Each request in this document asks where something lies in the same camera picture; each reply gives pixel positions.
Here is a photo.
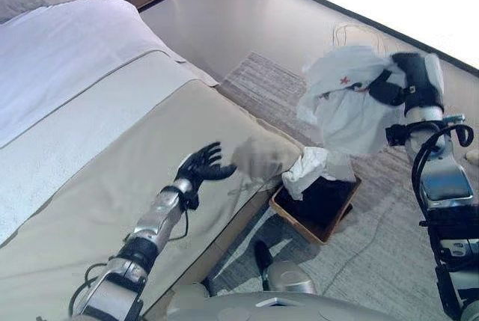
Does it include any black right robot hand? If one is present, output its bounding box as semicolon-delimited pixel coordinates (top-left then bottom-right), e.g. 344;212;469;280
368;51;445;108

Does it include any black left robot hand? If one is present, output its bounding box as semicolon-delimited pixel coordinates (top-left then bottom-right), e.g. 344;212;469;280
174;141;238;189

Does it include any white garment with star print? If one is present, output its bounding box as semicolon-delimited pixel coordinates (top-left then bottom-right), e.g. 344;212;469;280
296;44;407;156

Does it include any pale grey garment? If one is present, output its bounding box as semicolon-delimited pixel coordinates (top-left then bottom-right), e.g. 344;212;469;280
281;146;356;201

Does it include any black garment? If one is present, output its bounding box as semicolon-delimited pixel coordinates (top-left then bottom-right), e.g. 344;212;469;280
276;178;355;232

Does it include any beige bed throw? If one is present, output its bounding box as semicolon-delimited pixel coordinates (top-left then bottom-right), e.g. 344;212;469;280
0;79;304;321

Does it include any brown wicker basket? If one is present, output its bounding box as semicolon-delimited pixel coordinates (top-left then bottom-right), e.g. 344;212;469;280
269;174;363;246

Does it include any small oval cream rug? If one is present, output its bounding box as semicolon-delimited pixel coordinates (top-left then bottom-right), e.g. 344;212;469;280
332;23;390;60

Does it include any grey striped rug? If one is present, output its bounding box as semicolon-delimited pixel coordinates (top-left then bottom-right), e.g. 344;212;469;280
201;51;479;321

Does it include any pale grey folded blanket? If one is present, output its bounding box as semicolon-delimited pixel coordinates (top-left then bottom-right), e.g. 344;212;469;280
0;49;220;245

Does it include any silver left robot leg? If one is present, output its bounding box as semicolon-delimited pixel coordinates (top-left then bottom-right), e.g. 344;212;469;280
166;278;216;302

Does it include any silver robot leg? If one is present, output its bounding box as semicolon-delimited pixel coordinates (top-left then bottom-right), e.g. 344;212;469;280
166;278;216;302
254;240;317;296

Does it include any silver right robot leg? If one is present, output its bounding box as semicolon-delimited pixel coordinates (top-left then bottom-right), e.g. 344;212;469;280
254;240;317;296

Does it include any grey robot torso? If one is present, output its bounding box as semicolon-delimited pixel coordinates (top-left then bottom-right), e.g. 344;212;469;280
164;290;416;321

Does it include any white duvet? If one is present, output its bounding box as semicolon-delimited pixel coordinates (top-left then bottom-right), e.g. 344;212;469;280
0;0;188;148

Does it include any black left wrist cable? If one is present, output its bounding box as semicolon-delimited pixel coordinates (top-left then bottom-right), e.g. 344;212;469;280
69;189;199;317

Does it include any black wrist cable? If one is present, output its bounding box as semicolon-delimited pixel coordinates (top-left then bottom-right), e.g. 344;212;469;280
410;122;475;224
69;189;199;317

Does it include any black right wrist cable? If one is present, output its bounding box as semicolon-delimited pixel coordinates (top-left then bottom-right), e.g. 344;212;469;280
410;122;475;224

